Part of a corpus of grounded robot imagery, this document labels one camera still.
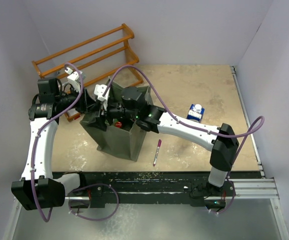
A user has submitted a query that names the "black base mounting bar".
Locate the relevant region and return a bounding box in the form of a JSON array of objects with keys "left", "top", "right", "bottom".
[{"left": 61, "top": 171, "right": 237, "bottom": 209}]

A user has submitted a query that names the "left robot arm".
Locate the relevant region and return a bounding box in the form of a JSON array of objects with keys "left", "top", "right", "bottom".
[{"left": 11, "top": 77, "right": 94, "bottom": 211}]

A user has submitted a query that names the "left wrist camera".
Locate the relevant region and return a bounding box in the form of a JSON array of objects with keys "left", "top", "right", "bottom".
[{"left": 64, "top": 67, "right": 81, "bottom": 93}]

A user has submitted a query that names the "green canvas tote bag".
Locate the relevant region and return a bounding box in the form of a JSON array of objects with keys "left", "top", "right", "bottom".
[{"left": 80, "top": 82, "right": 153, "bottom": 162}]

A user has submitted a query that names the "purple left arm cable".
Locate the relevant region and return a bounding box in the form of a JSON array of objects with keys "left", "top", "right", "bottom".
[{"left": 29, "top": 62, "right": 120, "bottom": 223}]

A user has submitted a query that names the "pink white marker pen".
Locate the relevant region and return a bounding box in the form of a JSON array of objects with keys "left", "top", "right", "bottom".
[{"left": 152, "top": 139, "right": 162, "bottom": 167}]

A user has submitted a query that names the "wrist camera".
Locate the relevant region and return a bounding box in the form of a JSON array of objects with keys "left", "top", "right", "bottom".
[
  {"left": 93, "top": 84, "right": 110, "bottom": 111},
  {"left": 64, "top": 67, "right": 81, "bottom": 93}
]

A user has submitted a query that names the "orange wooden shoe rack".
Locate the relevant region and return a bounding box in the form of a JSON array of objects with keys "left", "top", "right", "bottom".
[{"left": 31, "top": 23, "right": 144, "bottom": 123}]

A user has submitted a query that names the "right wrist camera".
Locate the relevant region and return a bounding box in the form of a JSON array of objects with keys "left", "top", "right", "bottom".
[{"left": 93, "top": 84, "right": 110, "bottom": 111}]

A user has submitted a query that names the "blue orange juice carton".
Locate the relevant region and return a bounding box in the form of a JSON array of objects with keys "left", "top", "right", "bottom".
[{"left": 186, "top": 104, "right": 205, "bottom": 123}]

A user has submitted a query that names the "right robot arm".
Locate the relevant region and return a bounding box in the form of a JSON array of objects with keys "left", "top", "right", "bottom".
[{"left": 94, "top": 84, "right": 239, "bottom": 196}]

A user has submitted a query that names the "dark cola glass bottle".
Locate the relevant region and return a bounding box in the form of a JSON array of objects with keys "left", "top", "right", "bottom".
[{"left": 114, "top": 121, "right": 122, "bottom": 128}]

